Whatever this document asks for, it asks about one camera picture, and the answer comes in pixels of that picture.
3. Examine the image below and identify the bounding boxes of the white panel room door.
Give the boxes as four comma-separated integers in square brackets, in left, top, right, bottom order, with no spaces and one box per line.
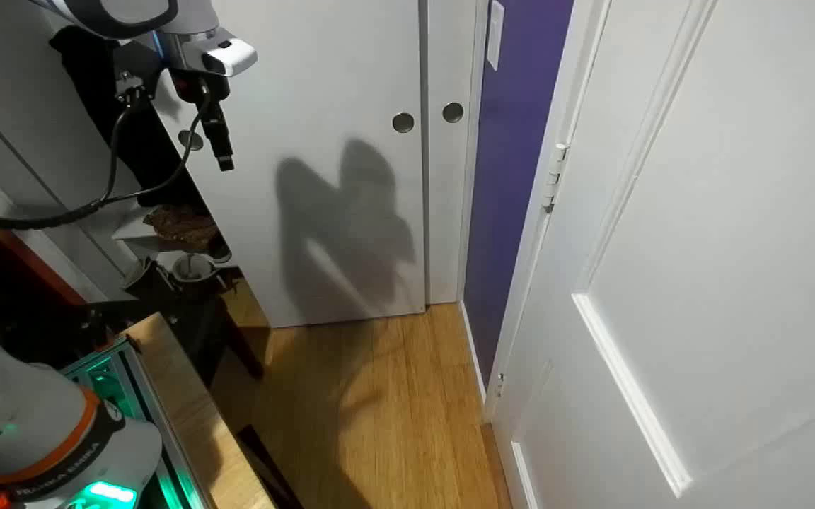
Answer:
[491,0,815,509]

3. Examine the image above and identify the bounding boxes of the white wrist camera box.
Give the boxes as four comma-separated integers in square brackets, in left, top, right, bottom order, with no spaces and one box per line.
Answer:
[205,39,259,76]

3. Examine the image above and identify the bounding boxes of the white sliding closet door left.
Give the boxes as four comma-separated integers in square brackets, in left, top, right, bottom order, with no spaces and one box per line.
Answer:
[191,0,428,327]

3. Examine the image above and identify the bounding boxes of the white sliding closet door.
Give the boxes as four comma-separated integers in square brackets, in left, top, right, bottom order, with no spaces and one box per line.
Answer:
[423,0,479,302]
[191,0,428,327]

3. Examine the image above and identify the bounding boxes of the door latch plate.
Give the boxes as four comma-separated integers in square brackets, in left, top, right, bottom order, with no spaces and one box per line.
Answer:
[543,142,573,216]

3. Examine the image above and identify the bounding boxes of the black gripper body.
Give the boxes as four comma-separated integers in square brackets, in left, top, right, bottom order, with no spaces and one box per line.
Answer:
[169,69,230,104]

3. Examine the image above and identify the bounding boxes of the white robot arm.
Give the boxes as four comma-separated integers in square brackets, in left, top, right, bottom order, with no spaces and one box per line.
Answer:
[0,0,259,509]

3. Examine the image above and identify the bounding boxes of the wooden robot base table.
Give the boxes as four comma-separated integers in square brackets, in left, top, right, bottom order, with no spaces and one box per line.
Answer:
[63,310,277,509]

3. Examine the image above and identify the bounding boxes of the white sliding closet door right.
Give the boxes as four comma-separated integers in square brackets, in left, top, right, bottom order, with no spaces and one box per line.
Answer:
[423,0,479,302]

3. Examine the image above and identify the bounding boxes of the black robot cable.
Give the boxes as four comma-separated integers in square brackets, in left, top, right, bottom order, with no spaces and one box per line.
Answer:
[0,87,209,233]

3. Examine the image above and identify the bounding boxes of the white light switch plate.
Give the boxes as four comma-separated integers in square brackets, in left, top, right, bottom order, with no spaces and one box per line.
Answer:
[485,0,503,72]

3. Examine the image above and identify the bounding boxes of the dark shelf with clutter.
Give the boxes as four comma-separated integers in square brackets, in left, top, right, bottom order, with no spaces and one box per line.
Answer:
[49,29,264,383]

